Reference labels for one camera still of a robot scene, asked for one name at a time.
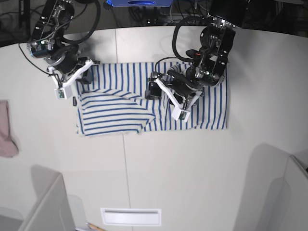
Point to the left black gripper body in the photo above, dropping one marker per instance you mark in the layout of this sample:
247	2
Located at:
184	84

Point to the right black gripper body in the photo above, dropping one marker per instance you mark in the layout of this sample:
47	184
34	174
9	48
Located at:
64	59

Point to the blue white striped T-shirt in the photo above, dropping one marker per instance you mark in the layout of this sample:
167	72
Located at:
114	102

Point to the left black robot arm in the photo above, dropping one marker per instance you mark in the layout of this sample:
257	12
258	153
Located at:
208	64

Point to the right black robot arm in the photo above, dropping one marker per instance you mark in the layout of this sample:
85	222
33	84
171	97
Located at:
55	19

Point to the black monitor stand left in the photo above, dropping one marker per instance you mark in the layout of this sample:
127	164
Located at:
24	13

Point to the blue box with oval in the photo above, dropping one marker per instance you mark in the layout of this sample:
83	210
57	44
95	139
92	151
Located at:
142	3

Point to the pink folded cloth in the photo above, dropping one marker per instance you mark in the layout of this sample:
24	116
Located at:
7	146

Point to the white rectangular slot plate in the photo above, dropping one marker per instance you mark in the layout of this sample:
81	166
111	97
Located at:
131	217

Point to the grey bin right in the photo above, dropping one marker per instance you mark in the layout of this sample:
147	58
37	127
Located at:
275	198

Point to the grey bin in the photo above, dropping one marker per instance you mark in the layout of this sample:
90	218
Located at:
275	198
51	211

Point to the grey bin left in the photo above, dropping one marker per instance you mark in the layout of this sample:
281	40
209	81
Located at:
51	211

